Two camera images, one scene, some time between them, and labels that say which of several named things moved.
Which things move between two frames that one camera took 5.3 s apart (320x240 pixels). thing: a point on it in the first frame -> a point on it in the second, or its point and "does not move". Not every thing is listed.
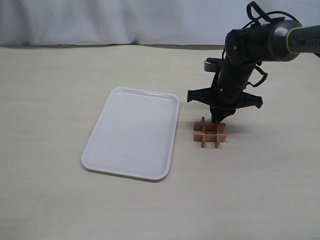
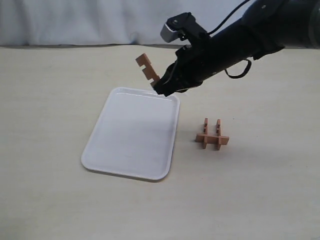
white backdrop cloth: [200, 24] does not move
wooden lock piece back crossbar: [207, 126] -> [143, 59]
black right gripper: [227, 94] -> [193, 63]
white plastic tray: [135, 135] does not move
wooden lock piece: [217, 136] does not move
